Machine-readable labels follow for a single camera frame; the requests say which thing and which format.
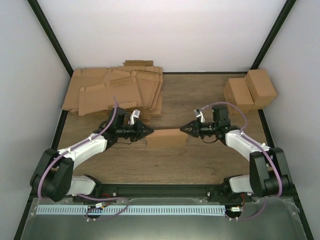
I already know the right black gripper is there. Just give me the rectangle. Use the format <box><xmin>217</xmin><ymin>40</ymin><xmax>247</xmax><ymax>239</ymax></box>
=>
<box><xmin>180</xmin><ymin>118</ymin><xmax>218</xmax><ymax>140</ymax></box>

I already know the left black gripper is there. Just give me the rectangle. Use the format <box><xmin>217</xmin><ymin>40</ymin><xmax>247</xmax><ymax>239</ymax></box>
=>
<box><xmin>117</xmin><ymin>120</ymin><xmax>154</xmax><ymax>142</ymax></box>

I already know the cardboard box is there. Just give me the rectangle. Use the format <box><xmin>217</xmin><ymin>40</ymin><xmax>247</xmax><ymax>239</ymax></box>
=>
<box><xmin>245</xmin><ymin>69</ymin><xmax>277</xmax><ymax>110</ymax></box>
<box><xmin>223</xmin><ymin>77</ymin><xmax>254</xmax><ymax>114</ymax></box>
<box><xmin>145</xmin><ymin>129</ymin><xmax>188</xmax><ymax>149</ymax></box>

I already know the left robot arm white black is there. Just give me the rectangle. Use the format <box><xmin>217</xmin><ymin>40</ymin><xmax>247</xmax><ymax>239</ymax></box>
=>
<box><xmin>30</xmin><ymin>107</ymin><xmax>154</xmax><ymax>202</ymax></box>

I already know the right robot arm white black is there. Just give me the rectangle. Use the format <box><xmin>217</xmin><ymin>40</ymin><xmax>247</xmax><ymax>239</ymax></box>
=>
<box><xmin>180</xmin><ymin>102</ymin><xmax>294</xmax><ymax>202</ymax></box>

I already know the stack of flat cardboard blanks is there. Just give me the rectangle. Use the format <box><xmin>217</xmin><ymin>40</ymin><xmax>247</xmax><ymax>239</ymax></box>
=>
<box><xmin>62</xmin><ymin>60</ymin><xmax>164</xmax><ymax>119</ymax></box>

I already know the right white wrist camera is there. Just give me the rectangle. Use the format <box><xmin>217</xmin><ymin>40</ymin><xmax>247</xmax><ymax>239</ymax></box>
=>
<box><xmin>194</xmin><ymin>108</ymin><xmax>206</xmax><ymax>123</ymax></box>

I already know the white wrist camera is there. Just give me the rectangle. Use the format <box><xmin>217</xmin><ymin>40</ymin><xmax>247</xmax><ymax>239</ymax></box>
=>
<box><xmin>194</xmin><ymin>108</ymin><xmax>206</xmax><ymax>123</ymax></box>
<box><xmin>128</xmin><ymin>109</ymin><xmax>141</xmax><ymax>125</ymax></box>

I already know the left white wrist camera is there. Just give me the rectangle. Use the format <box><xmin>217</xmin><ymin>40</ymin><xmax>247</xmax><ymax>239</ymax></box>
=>
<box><xmin>128</xmin><ymin>109</ymin><xmax>141</xmax><ymax>125</ymax></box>

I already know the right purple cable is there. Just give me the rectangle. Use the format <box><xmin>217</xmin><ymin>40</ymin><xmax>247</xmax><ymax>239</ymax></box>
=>
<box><xmin>199</xmin><ymin>101</ymin><xmax>285</xmax><ymax>221</ymax></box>

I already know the purple cable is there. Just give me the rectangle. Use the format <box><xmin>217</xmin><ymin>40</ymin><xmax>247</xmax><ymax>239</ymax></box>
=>
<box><xmin>199</xmin><ymin>101</ymin><xmax>285</xmax><ymax>221</ymax></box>
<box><xmin>36</xmin><ymin>96</ymin><xmax>130</xmax><ymax>222</ymax></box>

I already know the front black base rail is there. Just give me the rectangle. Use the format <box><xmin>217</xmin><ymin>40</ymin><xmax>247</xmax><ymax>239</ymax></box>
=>
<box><xmin>32</xmin><ymin>183</ymin><xmax>296</xmax><ymax>201</ymax></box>

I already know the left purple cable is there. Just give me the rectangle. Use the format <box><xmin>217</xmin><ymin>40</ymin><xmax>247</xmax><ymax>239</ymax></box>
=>
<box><xmin>36</xmin><ymin>96</ymin><xmax>130</xmax><ymax>222</ymax></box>

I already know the black aluminium frame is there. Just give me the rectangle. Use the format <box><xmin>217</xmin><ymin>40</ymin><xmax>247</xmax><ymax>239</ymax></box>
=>
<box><xmin>14</xmin><ymin>0</ymin><xmax>314</xmax><ymax>240</ymax></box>

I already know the light blue slotted cable duct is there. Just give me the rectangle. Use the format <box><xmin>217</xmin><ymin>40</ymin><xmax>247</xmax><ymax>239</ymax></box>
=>
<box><xmin>35</xmin><ymin>205</ymin><xmax>226</xmax><ymax>216</ymax></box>

